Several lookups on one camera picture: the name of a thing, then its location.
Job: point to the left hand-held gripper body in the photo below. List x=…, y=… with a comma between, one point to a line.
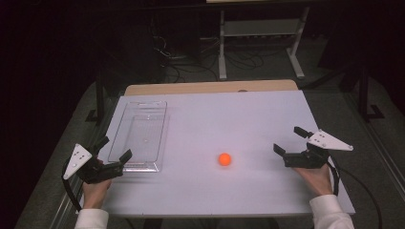
x=95, y=171

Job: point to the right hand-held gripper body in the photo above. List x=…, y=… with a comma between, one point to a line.
x=305, y=159

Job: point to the clear plastic tray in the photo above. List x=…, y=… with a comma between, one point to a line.
x=143, y=133

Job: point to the orange ball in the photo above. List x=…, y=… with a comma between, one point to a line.
x=224, y=159

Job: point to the person's right hand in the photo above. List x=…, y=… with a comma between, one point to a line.
x=316, y=179

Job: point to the person's left hand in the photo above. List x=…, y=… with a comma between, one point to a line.
x=95, y=194

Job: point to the black metal stand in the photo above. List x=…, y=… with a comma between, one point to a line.
x=363, y=92
x=100, y=95

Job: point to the white metal desk frame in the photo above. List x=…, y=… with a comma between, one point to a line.
x=260, y=28

